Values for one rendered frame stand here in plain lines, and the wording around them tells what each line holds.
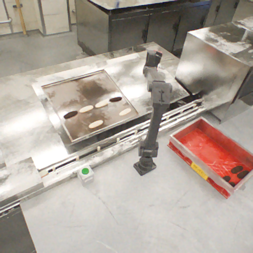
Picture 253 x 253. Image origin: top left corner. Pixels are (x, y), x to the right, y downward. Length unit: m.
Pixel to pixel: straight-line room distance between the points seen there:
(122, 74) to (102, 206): 1.04
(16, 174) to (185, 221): 0.88
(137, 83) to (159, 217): 1.01
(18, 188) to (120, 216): 0.52
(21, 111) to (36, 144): 0.34
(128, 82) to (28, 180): 1.01
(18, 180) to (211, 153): 1.14
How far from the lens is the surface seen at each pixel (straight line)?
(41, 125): 1.59
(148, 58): 1.42
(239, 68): 1.56
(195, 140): 1.58
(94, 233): 1.16
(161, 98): 0.99
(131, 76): 1.80
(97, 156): 1.32
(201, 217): 1.28
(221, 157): 1.55
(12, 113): 1.73
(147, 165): 1.28
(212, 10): 5.31
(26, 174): 1.24
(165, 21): 3.59
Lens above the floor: 1.92
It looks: 45 degrees down
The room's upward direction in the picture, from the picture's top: 7 degrees clockwise
